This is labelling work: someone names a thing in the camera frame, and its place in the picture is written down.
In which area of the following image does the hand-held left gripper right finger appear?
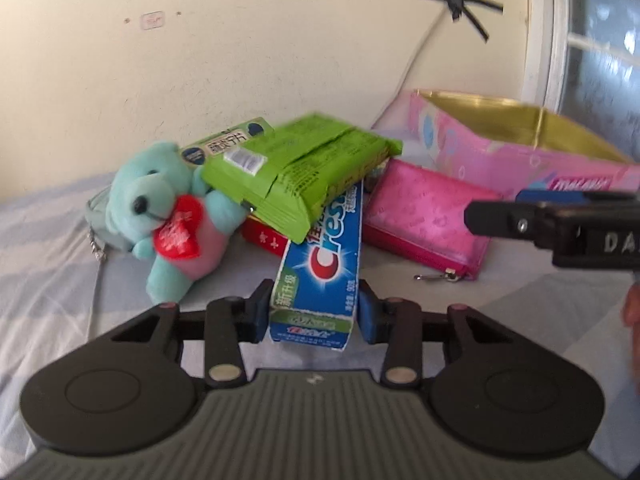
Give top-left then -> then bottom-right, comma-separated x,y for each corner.
358,279 -> 506,389

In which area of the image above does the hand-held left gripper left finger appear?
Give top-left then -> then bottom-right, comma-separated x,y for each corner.
111,279 -> 275,389

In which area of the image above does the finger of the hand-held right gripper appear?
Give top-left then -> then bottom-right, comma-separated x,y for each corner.
464,189 -> 596,248

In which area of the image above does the blue toothpaste box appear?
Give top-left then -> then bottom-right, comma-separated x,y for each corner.
268,180 -> 365,353

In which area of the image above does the pink tin box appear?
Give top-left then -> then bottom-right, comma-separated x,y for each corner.
372,89 -> 640,201

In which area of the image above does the pink zipper wallet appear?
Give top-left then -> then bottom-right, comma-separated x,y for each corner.
361,157 -> 503,282

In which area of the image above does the green plastic packet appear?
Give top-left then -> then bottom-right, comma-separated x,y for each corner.
201,112 -> 404,245

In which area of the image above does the teal teddy bear red heart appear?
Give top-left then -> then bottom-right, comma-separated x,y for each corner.
104,141 -> 249,306

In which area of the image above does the green medicine box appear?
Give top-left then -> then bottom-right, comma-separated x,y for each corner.
180,116 -> 275,166

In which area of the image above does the person's right hand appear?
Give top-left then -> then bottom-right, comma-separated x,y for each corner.
621,280 -> 640,396

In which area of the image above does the red cardboard box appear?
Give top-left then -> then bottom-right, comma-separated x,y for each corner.
241,214 -> 291,258

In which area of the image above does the teal zipper pouch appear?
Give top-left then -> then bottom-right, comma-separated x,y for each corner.
86,185 -> 136,263

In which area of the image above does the white framed window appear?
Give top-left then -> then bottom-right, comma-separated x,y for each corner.
520,0 -> 640,126

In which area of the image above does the striped bed sheet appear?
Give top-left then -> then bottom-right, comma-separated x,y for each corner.
0,172 -> 640,480

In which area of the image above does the white cable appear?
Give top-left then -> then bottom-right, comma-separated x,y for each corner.
370,0 -> 461,131

